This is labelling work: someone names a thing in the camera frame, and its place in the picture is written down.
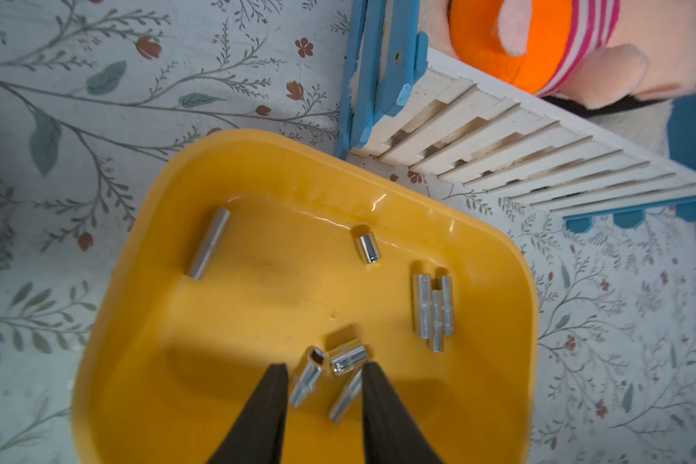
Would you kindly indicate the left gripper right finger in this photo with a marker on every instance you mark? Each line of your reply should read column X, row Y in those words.
column 390, row 435

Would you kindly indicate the yellow plastic storage box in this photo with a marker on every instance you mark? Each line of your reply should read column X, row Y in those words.
column 171, row 360

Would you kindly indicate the slim long silver socket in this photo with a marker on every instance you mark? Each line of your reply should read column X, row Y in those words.
column 208, row 244

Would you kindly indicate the plush doll in crib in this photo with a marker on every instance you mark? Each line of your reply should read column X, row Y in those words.
column 595, row 53

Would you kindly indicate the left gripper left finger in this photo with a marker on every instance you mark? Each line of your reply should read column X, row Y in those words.
column 258, row 433

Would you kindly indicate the white blue toy crib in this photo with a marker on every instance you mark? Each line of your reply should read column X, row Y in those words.
column 406, row 103

